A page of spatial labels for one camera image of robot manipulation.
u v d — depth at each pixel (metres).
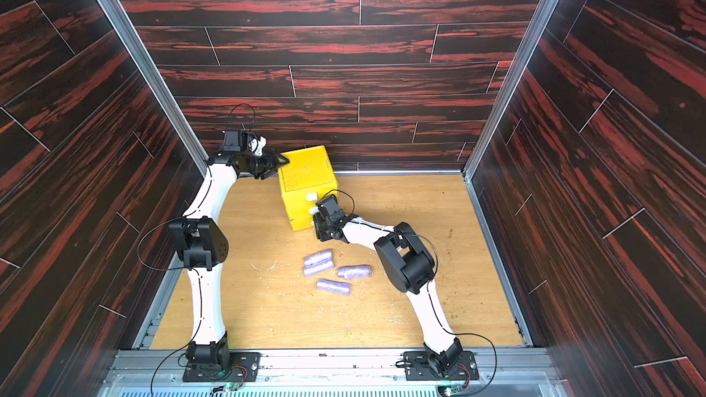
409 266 0.56
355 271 0.89
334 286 0.86
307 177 0.91
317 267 0.91
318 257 0.93
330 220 0.79
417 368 0.73
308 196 0.87
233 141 0.77
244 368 0.72
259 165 0.84
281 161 0.91
